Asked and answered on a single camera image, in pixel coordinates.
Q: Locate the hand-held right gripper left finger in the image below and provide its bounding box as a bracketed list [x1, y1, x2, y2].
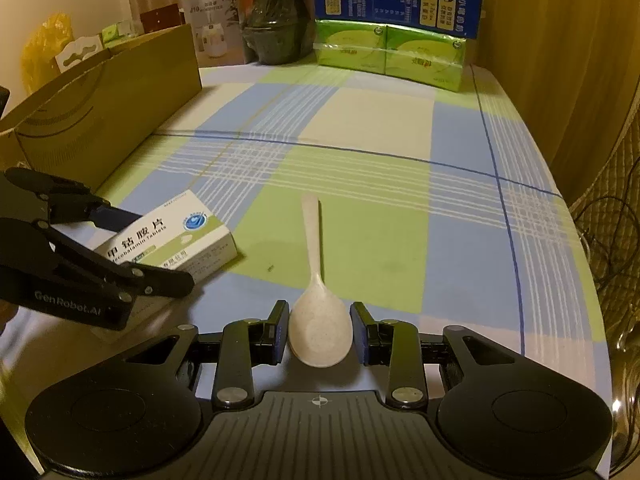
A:
[125, 300, 291, 410]

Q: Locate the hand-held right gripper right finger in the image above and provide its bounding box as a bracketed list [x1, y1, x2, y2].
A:
[349, 301, 518, 411]

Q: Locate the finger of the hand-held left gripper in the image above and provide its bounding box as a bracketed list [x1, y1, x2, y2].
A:
[30, 220, 195, 301]
[2, 167, 143, 233]

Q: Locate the cream speckled spoon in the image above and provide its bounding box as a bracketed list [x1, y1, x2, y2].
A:
[288, 194, 351, 367]

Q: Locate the white and green medicine box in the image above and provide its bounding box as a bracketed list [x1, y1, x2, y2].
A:
[90, 190, 241, 343]

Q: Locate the brown cardboard box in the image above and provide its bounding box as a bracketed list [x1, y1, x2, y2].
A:
[0, 24, 202, 196]

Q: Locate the checked cloth desktop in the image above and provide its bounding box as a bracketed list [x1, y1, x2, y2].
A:
[0, 62, 618, 461]

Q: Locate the white cardboard insert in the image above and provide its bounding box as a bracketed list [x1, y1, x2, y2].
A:
[55, 35, 108, 73]

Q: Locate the yellow plastic bag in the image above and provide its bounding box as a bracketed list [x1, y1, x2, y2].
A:
[20, 12, 76, 93]

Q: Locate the small green white box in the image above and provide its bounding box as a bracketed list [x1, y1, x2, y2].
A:
[102, 20, 137, 48]

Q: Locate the red-brown gift box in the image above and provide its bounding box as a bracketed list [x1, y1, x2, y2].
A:
[140, 2, 183, 36]

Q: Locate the white humidifier box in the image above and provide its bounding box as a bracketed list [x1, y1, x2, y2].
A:
[181, 0, 248, 68]

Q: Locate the black plastic-wrapped flower pot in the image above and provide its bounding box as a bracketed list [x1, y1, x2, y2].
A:
[241, 0, 315, 66]

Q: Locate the shiny metal object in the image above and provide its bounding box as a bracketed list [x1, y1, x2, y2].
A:
[607, 320, 640, 466]

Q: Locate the green tissue pack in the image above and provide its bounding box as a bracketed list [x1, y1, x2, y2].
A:
[384, 22, 468, 93]
[315, 17, 391, 73]

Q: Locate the quilted tan chair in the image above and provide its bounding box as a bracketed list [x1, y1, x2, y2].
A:
[570, 125, 640, 311]

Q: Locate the blue printed carton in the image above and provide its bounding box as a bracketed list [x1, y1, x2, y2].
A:
[312, 0, 485, 40]

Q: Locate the black power cable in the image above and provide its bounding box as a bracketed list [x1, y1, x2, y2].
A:
[575, 200, 640, 283]

